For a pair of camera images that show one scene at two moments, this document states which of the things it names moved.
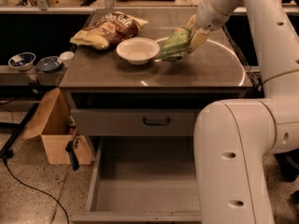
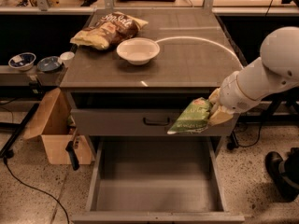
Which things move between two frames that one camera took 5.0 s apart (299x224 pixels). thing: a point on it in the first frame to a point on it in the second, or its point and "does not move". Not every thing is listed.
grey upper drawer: [135, 121] does not move
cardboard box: [53, 122] does not move
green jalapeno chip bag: [177, 45] to [193, 119]
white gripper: [207, 17] to [231, 94]
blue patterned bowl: [23, 61] does not move
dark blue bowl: [49, 63] does not move
